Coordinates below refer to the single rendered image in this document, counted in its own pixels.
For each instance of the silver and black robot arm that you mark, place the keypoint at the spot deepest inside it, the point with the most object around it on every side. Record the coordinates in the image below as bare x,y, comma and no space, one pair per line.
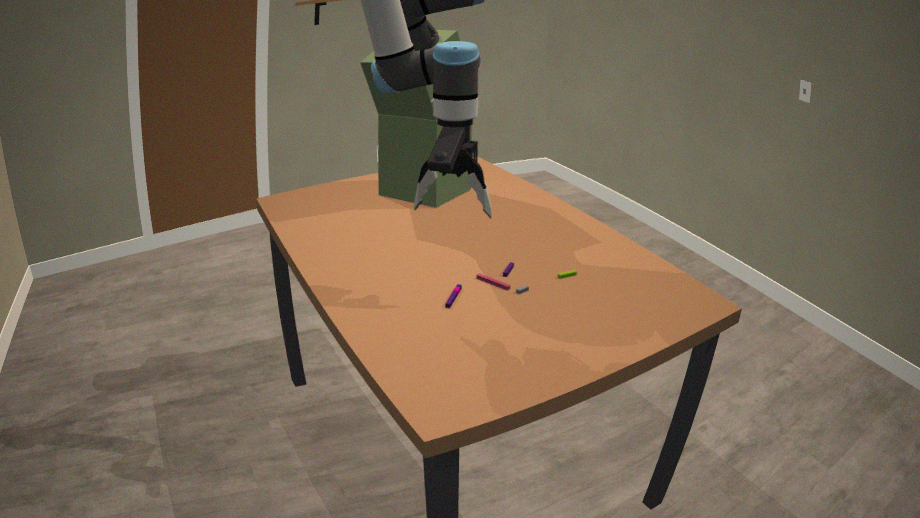
452,69

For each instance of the pink rod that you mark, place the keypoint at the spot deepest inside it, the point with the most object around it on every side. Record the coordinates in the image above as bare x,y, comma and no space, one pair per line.
493,281

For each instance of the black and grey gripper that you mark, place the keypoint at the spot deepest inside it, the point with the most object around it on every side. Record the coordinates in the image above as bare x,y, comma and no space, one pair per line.
464,162

